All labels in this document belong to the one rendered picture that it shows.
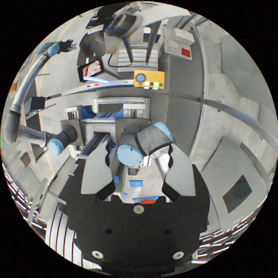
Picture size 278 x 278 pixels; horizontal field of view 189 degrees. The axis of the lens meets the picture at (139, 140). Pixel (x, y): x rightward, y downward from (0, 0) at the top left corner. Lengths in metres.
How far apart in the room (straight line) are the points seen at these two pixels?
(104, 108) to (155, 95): 0.83
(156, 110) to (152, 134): 1.27
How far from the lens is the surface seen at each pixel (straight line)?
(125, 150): 0.40
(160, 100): 1.63
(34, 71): 0.50
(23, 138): 0.63
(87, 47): 0.57
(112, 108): 1.46
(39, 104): 0.94
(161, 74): 0.54
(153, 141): 0.38
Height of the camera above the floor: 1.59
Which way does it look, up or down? 61 degrees down
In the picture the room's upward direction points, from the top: 179 degrees counter-clockwise
